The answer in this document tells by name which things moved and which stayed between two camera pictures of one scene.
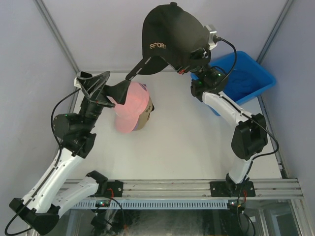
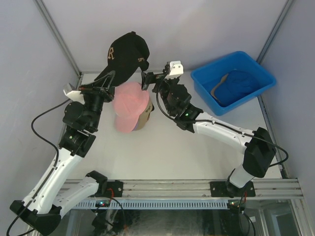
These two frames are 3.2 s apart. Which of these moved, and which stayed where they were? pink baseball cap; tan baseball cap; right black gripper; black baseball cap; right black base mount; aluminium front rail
Moved: right black gripper; black baseball cap
Stayed: tan baseball cap; aluminium front rail; right black base mount; pink baseball cap
